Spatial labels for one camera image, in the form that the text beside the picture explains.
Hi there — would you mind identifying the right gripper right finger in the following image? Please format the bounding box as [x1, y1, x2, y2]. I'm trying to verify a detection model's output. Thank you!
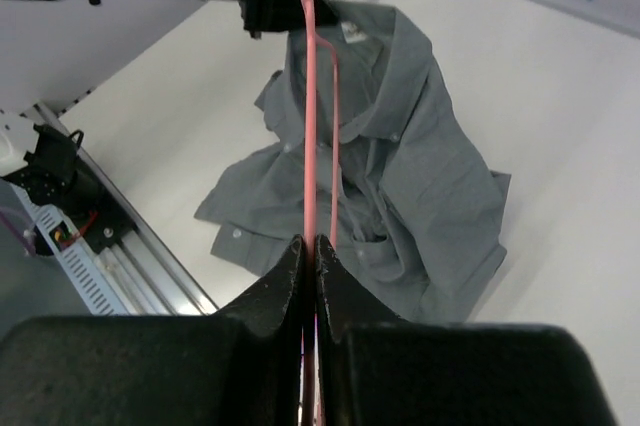
[316, 236, 616, 425]

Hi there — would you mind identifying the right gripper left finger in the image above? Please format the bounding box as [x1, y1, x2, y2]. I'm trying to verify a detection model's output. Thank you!
[1, 238, 305, 425]

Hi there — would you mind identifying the pink wire hanger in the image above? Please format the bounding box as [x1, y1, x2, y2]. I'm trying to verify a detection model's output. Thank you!
[300, 0, 340, 425]

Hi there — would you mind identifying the grey button-up shirt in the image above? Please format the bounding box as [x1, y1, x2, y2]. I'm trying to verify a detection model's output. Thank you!
[195, 2, 510, 323]

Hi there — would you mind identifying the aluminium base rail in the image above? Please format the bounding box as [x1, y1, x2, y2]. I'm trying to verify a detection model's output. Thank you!
[34, 100, 219, 317]

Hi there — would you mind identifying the perforated grey cable duct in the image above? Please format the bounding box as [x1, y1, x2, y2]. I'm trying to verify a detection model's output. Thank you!
[11, 186, 129, 316]

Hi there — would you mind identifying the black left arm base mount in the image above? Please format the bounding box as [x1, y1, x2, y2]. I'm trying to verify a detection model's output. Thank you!
[18, 125, 136, 254]

